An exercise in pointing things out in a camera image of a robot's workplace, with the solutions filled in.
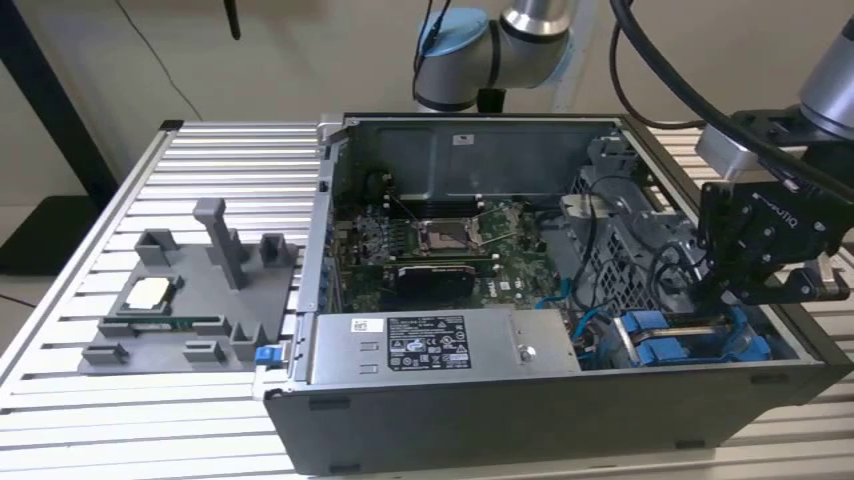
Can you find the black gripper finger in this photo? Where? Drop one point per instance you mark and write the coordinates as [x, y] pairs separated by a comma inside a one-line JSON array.
[[810, 285], [721, 230]]

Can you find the hard disk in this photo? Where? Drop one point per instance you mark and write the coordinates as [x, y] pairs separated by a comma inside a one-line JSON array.
[[647, 321]]

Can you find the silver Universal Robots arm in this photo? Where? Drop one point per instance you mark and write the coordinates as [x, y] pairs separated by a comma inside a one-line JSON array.
[[521, 50]]

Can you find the metal disk bay cage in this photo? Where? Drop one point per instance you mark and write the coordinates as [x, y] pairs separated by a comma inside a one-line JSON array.
[[621, 270]]

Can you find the blue disk carrier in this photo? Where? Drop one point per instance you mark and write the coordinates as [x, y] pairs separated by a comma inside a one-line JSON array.
[[657, 354]]

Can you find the green motherboard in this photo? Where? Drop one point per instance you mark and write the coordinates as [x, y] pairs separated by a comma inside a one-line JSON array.
[[521, 280]]

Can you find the CPU socket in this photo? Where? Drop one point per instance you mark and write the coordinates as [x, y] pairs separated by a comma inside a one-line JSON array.
[[443, 237]]

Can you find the silver power supply unit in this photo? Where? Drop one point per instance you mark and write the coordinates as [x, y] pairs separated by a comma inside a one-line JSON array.
[[481, 350]]

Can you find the black graphics card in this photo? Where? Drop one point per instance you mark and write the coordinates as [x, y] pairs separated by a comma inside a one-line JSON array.
[[434, 285]]

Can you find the thin metal locking lever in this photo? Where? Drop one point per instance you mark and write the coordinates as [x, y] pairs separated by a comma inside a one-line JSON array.
[[406, 207]]

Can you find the black open PC case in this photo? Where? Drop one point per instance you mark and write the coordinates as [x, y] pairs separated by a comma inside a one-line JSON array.
[[467, 425]]

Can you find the blue case latch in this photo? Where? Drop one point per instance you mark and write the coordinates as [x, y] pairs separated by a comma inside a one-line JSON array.
[[267, 356]]

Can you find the gray parts rack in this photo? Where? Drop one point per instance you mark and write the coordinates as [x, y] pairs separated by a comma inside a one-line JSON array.
[[200, 310]]

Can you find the green RAM stick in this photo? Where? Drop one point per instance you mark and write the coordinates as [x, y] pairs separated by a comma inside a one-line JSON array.
[[180, 323]]

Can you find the silver CPU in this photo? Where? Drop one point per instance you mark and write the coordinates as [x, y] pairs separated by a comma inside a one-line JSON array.
[[150, 295]]

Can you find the silver wrist camera block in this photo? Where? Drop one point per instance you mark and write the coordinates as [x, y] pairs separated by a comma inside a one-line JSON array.
[[724, 147]]

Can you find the black slanted frame post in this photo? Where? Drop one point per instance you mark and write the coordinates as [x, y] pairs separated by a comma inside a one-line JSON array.
[[47, 90]]

